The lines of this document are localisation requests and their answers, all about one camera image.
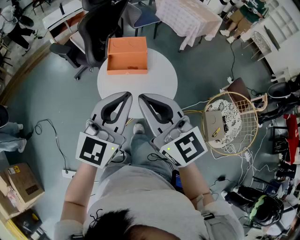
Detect person's right forearm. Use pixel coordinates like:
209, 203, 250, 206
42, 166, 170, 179
180, 161, 216, 210

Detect gold wire basket stool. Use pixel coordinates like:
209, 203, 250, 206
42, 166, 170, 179
201, 91, 259, 156

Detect black floor cable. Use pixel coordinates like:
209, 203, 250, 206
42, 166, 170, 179
25, 119, 69, 173

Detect grey flat box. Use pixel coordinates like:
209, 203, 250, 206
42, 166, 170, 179
202, 110, 227, 143

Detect black round chair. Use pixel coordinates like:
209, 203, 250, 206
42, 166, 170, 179
267, 81, 300, 99

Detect orange cardboard box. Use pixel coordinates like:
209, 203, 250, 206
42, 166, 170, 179
106, 36, 149, 75

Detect black office chair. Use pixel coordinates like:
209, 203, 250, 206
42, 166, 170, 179
49, 0, 130, 81

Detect black and white patterned cloth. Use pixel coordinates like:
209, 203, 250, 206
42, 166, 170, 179
206, 99, 242, 149

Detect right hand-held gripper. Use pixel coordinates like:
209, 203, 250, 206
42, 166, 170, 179
138, 93, 209, 167

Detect person's grey shirt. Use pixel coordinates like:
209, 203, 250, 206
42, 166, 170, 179
54, 163, 246, 240

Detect person's blue jeans leg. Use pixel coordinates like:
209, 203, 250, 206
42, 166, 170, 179
129, 133, 174, 185

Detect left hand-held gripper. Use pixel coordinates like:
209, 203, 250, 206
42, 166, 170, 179
75, 91, 134, 169

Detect person's left forearm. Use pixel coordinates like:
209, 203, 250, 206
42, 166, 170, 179
60, 161, 98, 225

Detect person's white shoe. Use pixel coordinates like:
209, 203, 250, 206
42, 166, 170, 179
133, 123, 145, 135

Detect white tangled cables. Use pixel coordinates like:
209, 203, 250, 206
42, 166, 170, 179
210, 131, 279, 188

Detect brown cardboard carton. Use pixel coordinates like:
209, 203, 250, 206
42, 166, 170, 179
4, 162, 45, 205

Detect table with pink tablecloth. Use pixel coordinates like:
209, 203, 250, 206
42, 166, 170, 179
155, 0, 223, 53

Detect white shelf unit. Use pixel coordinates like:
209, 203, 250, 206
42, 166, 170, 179
240, 0, 300, 79

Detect wooden chair with brown seat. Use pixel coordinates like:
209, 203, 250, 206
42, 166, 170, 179
219, 77, 268, 116

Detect white power strip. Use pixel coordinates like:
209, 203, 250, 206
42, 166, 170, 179
61, 169, 77, 180

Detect blue padded chair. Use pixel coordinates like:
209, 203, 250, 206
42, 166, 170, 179
127, 1, 162, 40

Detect white desk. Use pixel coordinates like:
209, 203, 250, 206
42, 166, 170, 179
42, 1, 88, 44

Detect red bag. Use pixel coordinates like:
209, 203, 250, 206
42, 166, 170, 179
283, 113, 300, 165

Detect black waist device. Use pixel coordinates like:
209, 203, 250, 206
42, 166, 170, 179
172, 169, 184, 191

